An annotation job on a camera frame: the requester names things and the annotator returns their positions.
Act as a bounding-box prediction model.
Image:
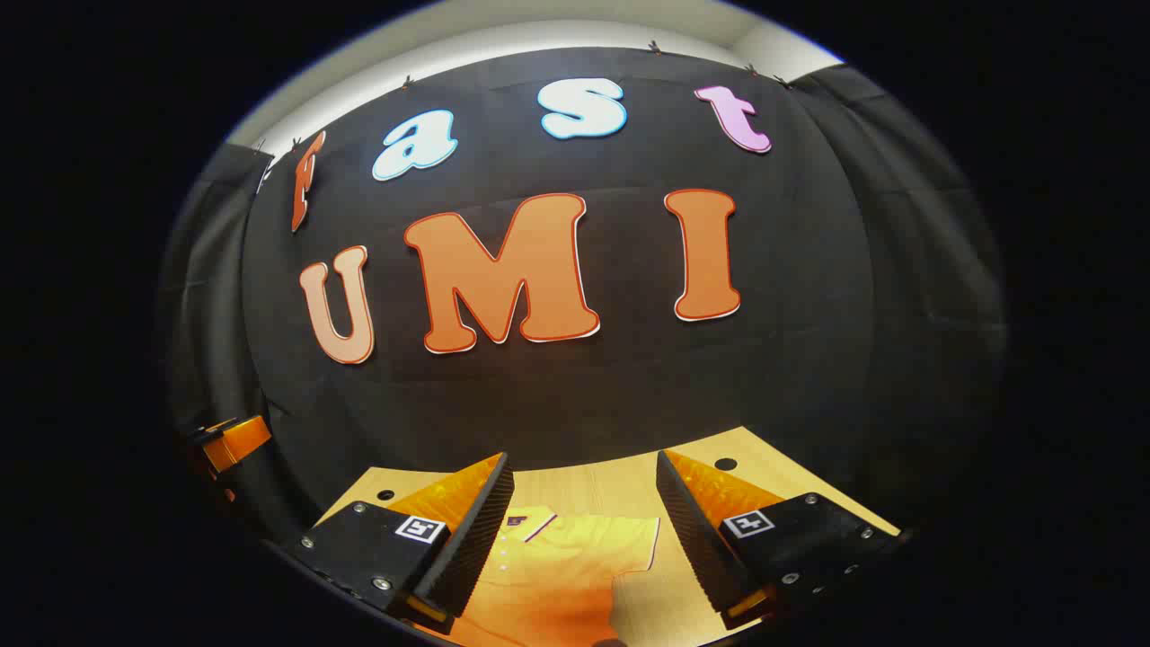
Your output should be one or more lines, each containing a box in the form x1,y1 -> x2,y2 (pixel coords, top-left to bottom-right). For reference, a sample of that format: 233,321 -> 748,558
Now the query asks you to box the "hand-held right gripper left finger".
283,452 -> 516,630

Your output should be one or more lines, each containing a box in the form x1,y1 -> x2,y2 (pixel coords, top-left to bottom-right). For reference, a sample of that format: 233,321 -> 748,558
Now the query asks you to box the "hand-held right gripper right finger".
655,449 -> 907,632

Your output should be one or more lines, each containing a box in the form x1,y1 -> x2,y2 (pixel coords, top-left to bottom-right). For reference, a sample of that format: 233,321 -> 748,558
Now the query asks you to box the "orange T-shirt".
440,505 -> 662,647

